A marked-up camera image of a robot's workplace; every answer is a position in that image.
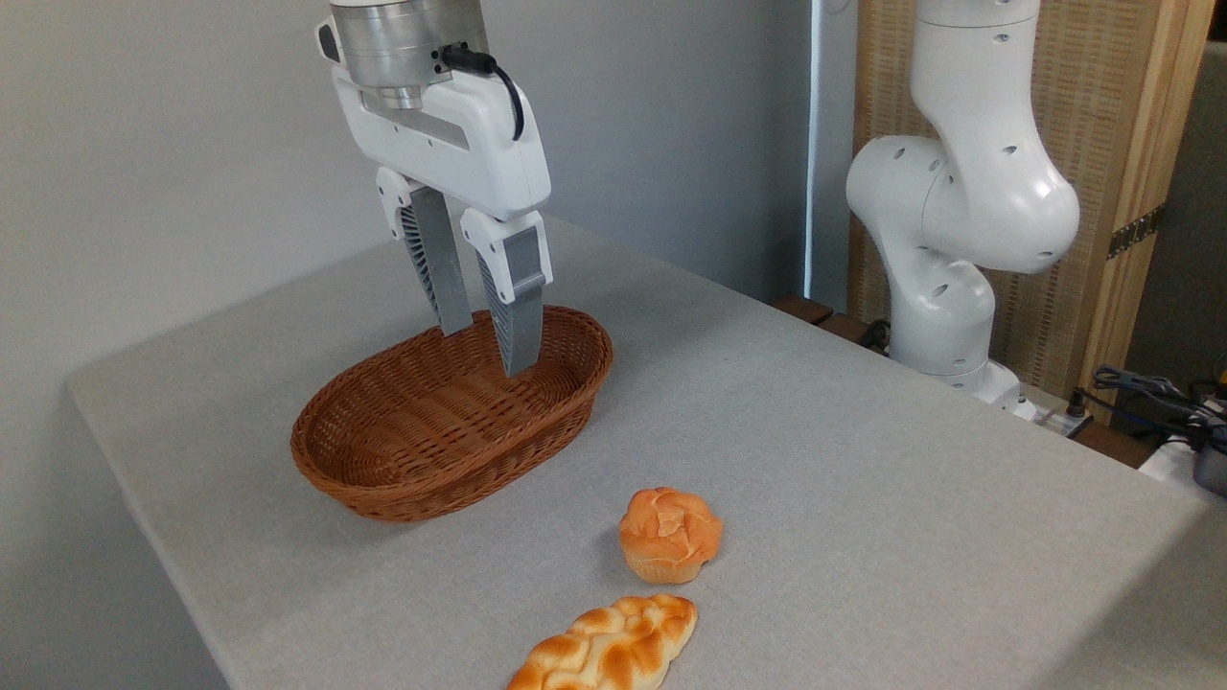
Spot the brown wooden base board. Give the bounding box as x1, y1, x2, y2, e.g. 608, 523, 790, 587
771, 293, 892, 354

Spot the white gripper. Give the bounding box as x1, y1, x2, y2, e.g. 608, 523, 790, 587
317, 17, 555, 379

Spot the black cable bundle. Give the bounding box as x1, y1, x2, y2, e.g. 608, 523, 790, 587
1066, 365, 1227, 453

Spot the brown oval wicker basket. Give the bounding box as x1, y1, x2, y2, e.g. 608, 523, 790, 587
290, 305, 614, 523

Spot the dark metal screen hinge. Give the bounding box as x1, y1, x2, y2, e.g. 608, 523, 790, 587
1106, 204, 1167, 261

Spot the woven wooden folding screen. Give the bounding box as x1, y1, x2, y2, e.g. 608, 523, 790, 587
848, 0, 1217, 425

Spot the braided golden bread loaf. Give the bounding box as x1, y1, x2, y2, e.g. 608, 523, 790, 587
506, 593, 700, 690

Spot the white vertical frame strip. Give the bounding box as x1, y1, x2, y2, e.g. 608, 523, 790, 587
807, 0, 860, 302

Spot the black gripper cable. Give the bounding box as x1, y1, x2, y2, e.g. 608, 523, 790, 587
439, 44, 527, 143

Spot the round golden bread bun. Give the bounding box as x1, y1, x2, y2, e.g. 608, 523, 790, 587
618, 486, 725, 586

